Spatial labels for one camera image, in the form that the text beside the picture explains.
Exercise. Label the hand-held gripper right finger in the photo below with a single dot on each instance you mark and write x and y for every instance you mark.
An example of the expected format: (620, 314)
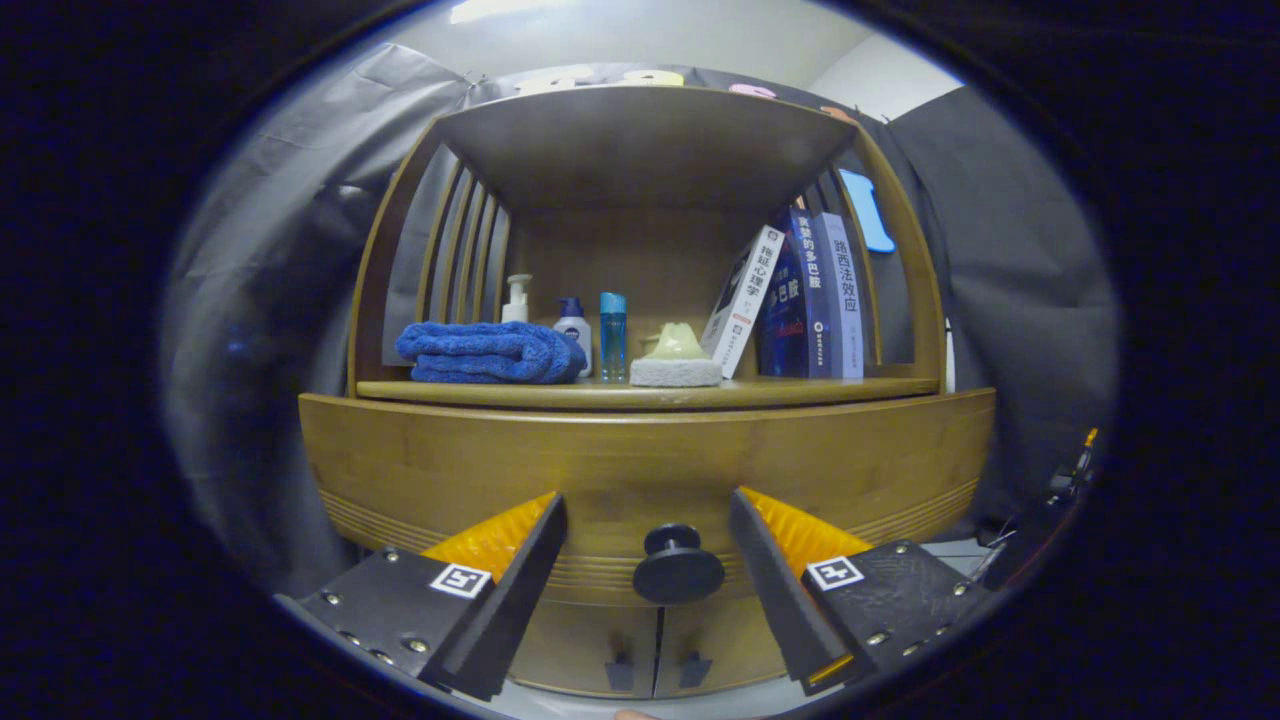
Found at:
(780, 600)

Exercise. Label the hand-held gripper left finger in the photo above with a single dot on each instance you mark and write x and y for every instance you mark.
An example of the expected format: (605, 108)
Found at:
(500, 620)

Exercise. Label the black round drawer knob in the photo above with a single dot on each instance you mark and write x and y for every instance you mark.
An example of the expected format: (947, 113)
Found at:
(678, 575)

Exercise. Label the wooden drawer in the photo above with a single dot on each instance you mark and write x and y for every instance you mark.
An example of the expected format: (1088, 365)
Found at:
(640, 450)

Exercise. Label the green scrub brush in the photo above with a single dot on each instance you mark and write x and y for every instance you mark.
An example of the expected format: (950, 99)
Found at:
(676, 372)

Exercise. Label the wooden cabinet door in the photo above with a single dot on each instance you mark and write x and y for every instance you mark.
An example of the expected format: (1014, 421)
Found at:
(720, 640)
(570, 645)

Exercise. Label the wooden countertop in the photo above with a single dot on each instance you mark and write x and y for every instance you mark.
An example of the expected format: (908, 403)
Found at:
(780, 392)

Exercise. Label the wooden cabinet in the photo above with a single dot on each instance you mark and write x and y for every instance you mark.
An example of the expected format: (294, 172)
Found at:
(640, 140)

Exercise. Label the blue folded towel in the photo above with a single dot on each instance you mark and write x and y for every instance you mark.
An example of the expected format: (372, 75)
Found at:
(490, 352)

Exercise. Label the black equipment with orange part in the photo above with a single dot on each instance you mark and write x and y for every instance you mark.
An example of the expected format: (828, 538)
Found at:
(1040, 520)

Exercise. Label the white bottle with blue cap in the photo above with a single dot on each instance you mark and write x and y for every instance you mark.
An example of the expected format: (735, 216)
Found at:
(575, 335)

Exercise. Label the dark blue book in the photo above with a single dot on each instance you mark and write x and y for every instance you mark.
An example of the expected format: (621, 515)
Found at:
(795, 300)

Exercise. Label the clear blue bottle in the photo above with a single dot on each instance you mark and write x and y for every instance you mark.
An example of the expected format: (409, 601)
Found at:
(613, 340)

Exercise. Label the white book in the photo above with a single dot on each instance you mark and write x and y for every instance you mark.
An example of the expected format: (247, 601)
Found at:
(745, 300)

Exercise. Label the pale grey-blue book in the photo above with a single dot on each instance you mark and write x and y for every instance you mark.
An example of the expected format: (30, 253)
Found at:
(845, 300)

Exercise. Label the white pump bottle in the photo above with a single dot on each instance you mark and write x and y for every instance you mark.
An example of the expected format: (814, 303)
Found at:
(516, 305)

